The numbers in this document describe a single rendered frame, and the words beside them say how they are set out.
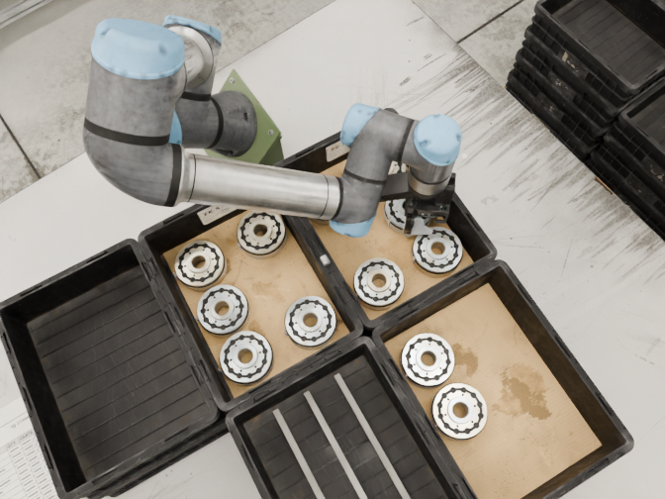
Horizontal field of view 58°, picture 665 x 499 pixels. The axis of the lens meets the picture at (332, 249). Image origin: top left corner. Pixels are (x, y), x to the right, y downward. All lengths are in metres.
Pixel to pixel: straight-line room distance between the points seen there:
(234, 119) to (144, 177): 0.51
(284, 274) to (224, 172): 0.39
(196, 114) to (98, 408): 0.62
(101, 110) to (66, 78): 1.93
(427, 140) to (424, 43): 0.80
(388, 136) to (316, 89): 0.67
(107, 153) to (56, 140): 1.76
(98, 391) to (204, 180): 0.55
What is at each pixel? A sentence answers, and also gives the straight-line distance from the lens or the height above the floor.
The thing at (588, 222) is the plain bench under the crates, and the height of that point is 0.70.
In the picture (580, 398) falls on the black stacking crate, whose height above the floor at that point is 0.87.
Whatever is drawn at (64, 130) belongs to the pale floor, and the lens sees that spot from 2.64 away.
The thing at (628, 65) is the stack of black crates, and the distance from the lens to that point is 2.11.
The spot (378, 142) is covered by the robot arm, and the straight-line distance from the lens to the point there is 0.98.
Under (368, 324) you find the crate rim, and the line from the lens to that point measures 1.11.
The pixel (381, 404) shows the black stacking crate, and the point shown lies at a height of 0.83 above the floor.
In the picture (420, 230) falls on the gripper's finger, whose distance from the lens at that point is 1.22.
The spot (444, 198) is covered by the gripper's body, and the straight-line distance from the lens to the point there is 1.12.
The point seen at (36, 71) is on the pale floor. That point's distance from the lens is 2.86.
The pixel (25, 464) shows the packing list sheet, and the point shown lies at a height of 0.70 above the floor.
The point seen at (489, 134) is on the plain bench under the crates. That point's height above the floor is 0.70.
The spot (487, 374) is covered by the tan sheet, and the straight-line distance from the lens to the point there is 1.22.
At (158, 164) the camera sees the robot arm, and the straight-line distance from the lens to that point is 0.88.
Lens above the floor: 2.01
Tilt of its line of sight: 69 degrees down
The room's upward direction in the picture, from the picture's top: 4 degrees counter-clockwise
